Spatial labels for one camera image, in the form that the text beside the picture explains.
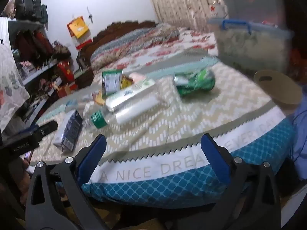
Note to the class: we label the red floral bed sheet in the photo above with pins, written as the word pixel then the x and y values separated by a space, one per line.
pixel 191 43

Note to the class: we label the brown paper bag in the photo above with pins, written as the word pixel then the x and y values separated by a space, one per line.
pixel 63 90

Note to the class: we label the beige patterned curtain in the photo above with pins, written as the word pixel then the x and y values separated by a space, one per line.
pixel 182 2

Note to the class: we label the black bags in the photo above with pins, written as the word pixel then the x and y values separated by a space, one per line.
pixel 28 6

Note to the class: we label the striped floral folded quilt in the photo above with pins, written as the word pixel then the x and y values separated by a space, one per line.
pixel 134 42

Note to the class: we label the beige and teal patterned blanket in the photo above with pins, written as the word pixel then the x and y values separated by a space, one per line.
pixel 211 115

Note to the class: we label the green snack packet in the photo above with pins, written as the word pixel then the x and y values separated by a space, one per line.
pixel 110 82

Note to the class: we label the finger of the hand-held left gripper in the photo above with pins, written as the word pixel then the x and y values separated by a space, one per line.
pixel 48 127

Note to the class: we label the clear bottle with green label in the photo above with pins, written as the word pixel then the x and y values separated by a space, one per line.
pixel 120 117

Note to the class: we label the green drink can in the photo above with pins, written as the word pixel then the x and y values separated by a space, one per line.
pixel 195 82

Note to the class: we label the person's left hand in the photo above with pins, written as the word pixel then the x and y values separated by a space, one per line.
pixel 25 175

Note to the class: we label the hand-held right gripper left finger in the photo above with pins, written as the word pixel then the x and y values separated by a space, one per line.
pixel 92 159

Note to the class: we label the white mug with red star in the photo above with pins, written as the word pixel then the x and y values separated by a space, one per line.
pixel 217 10

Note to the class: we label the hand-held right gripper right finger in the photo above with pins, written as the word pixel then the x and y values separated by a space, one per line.
pixel 215 159

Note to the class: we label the yellow and red box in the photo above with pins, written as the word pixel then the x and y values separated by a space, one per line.
pixel 126 82

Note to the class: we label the red and white paper bag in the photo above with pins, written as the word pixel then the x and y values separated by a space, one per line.
pixel 82 43

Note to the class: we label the grey shelf unit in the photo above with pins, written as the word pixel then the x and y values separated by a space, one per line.
pixel 26 26

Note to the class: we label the white orange tissue pack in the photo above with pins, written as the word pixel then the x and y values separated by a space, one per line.
pixel 137 77

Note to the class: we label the yellow paper bag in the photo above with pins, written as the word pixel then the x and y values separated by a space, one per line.
pixel 78 27

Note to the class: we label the blue cloth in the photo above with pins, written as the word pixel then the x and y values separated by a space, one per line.
pixel 301 134

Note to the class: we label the blue colourful packet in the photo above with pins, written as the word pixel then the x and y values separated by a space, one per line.
pixel 70 103

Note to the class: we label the brown handbag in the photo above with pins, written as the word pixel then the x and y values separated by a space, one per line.
pixel 60 50

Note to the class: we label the blue and white carton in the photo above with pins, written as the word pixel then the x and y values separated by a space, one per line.
pixel 69 131

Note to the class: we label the white plant printed cloth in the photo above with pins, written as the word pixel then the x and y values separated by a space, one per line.
pixel 12 76

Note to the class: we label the white and green long box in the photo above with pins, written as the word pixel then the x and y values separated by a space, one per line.
pixel 129 94

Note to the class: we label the red gift box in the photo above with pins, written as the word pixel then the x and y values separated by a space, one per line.
pixel 66 73

